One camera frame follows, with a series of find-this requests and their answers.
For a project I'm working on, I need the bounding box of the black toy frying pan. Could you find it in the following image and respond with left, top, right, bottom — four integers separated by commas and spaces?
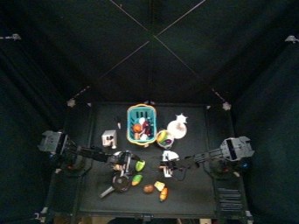
98, 171, 133, 200

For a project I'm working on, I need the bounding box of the red toy food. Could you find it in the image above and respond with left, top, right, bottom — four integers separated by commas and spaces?
142, 120, 154, 135

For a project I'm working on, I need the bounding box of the teal basket with orange rim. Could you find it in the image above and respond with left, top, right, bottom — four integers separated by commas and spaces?
126, 103, 159, 146

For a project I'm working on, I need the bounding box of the white toy toaster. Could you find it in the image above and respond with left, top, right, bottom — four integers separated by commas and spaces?
101, 129, 118, 149

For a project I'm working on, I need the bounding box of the green yellow toy corn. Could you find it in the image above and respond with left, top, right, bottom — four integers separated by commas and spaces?
131, 174, 145, 187

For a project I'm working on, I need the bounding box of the white star-shaped toy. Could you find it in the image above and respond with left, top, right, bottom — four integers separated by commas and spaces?
174, 113, 190, 123

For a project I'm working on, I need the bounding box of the yellow toy cheese wedge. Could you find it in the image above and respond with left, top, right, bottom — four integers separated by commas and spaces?
154, 180, 166, 192

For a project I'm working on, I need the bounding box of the white round plate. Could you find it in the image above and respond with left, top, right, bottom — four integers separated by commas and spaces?
166, 120, 190, 140

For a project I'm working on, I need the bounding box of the green squash half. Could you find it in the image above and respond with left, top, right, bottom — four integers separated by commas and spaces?
135, 160, 147, 172

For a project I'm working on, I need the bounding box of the orange toy carrot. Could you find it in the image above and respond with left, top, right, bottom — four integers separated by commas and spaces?
159, 186, 170, 202

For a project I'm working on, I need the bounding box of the white toy cup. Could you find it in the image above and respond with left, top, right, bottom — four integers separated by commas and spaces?
162, 150, 182, 162

